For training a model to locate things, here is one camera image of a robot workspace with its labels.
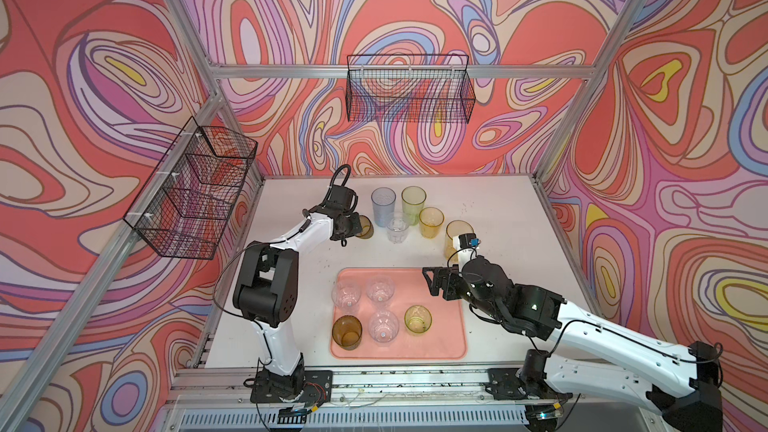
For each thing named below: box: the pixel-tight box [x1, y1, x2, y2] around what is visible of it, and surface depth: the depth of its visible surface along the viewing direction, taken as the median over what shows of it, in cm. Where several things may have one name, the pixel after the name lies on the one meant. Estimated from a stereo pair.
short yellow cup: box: [419, 206, 445, 239], surface depth 101 cm
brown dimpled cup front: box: [332, 314, 363, 351], surface depth 78 cm
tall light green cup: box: [401, 185, 427, 226], surface depth 98 cm
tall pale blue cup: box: [371, 186, 397, 228], surface depth 101 cm
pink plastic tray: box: [330, 267, 467, 359], surface depth 82 cm
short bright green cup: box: [404, 304, 433, 336], surface depth 84 cm
